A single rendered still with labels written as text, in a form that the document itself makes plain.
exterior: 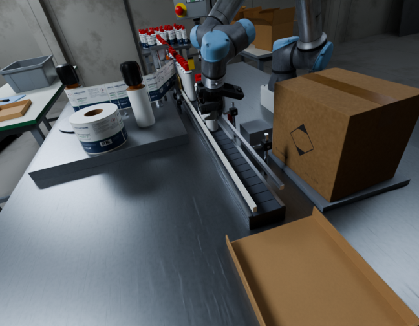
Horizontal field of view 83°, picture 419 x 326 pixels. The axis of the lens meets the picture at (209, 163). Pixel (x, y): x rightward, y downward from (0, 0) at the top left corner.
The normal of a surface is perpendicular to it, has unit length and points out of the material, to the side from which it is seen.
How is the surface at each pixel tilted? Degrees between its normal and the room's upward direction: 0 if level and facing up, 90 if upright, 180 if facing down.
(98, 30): 90
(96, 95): 90
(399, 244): 0
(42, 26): 90
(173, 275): 0
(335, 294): 0
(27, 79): 95
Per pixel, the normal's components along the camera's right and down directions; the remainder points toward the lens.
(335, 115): -0.93, 0.29
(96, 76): 0.29, 0.53
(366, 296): -0.12, -0.81
